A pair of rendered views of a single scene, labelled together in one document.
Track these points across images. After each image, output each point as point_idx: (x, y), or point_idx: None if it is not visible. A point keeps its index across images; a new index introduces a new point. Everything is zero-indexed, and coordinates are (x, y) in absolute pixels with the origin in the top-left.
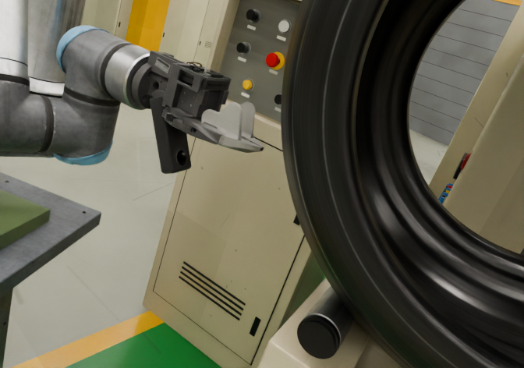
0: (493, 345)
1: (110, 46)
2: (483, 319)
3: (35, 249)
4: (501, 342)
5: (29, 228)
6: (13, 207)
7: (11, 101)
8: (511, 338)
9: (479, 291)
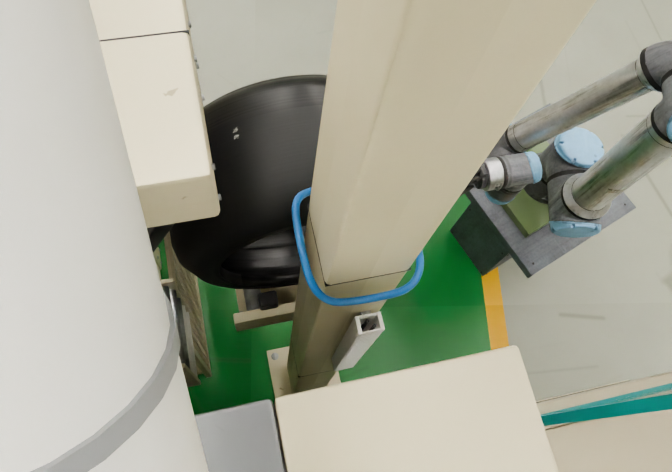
0: (284, 240)
1: (503, 157)
2: (292, 257)
3: (497, 220)
4: (282, 245)
5: (515, 221)
6: (533, 216)
7: (498, 141)
8: (279, 252)
9: (299, 269)
